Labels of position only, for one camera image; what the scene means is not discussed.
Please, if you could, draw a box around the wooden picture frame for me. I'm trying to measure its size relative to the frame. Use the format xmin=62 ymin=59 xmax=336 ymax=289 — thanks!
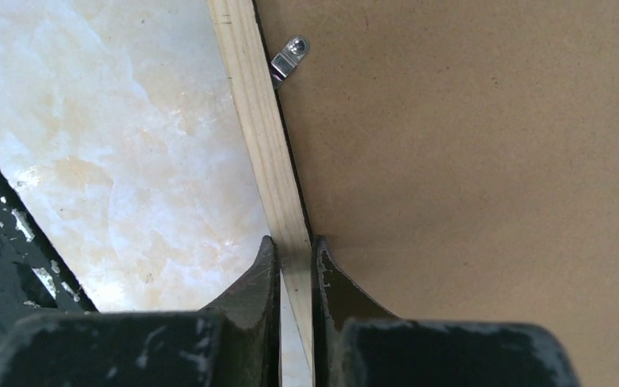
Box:
xmin=208 ymin=0 xmax=314 ymax=386

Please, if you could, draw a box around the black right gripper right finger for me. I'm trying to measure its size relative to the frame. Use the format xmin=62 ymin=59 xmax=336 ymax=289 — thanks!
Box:
xmin=311 ymin=237 xmax=580 ymax=386

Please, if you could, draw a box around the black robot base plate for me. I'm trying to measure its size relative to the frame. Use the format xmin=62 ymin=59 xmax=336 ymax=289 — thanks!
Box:
xmin=0 ymin=171 xmax=97 ymax=343

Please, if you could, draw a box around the metal frame retaining clip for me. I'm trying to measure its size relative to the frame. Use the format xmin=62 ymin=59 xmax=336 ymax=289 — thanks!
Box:
xmin=270 ymin=35 xmax=310 ymax=90

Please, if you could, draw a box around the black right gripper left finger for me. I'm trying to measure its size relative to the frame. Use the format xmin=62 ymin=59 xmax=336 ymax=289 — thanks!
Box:
xmin=0 ymin=236 xmax=281 ymax=386

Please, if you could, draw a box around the brown backing board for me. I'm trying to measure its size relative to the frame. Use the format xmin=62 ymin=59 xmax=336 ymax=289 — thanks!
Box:
xmin=256 ymin=1 xmax=619 ymax=386

